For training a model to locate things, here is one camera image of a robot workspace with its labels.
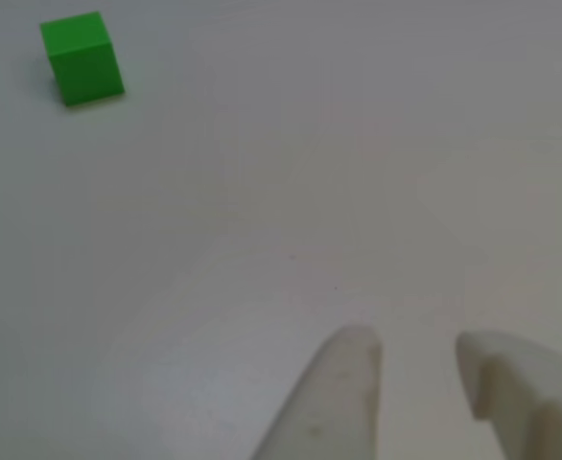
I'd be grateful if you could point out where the green cube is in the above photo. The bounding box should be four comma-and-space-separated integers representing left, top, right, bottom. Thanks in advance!
39, 10, 127, 107

